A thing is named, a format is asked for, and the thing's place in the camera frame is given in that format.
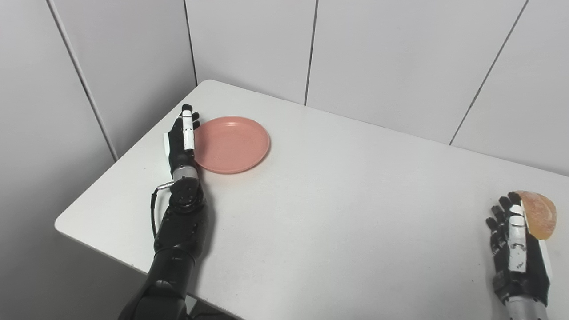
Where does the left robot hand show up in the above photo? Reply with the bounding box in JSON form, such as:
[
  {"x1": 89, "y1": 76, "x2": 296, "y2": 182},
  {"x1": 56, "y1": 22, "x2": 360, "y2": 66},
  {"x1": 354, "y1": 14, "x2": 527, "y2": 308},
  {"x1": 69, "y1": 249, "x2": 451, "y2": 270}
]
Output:
[{"x1": 163, "y1": 104, "x2": 200, "y2": 175}]

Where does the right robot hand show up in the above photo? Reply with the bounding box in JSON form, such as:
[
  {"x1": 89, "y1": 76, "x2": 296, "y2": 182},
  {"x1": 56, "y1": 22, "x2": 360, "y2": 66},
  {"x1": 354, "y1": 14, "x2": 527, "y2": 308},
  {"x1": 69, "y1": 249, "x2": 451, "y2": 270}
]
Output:
[{"x1": 485, "y1": 192, "x2": 553, "y2": 308}]

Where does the pink plate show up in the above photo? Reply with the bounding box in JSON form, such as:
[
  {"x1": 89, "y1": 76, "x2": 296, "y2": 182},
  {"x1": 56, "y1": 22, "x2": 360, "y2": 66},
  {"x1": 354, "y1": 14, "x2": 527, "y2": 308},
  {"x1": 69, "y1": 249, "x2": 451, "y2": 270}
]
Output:
[{"x1": 194, "y1": 116, "x2": 271, "y2": 174}]

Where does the bread roll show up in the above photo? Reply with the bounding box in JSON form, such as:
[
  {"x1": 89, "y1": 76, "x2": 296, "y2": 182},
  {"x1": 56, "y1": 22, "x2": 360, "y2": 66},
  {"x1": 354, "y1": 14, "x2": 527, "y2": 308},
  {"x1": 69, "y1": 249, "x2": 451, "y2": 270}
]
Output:
[{"x1": 515, "y1": 191, "x2": 557, "y2": 241}]

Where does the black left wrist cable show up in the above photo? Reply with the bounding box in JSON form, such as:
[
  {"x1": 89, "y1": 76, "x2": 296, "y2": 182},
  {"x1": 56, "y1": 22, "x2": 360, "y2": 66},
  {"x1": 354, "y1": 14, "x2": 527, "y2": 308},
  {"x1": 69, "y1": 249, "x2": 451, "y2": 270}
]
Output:
[{"x1": 151, "y1": 181, "x2": 175, "y2": 239}]

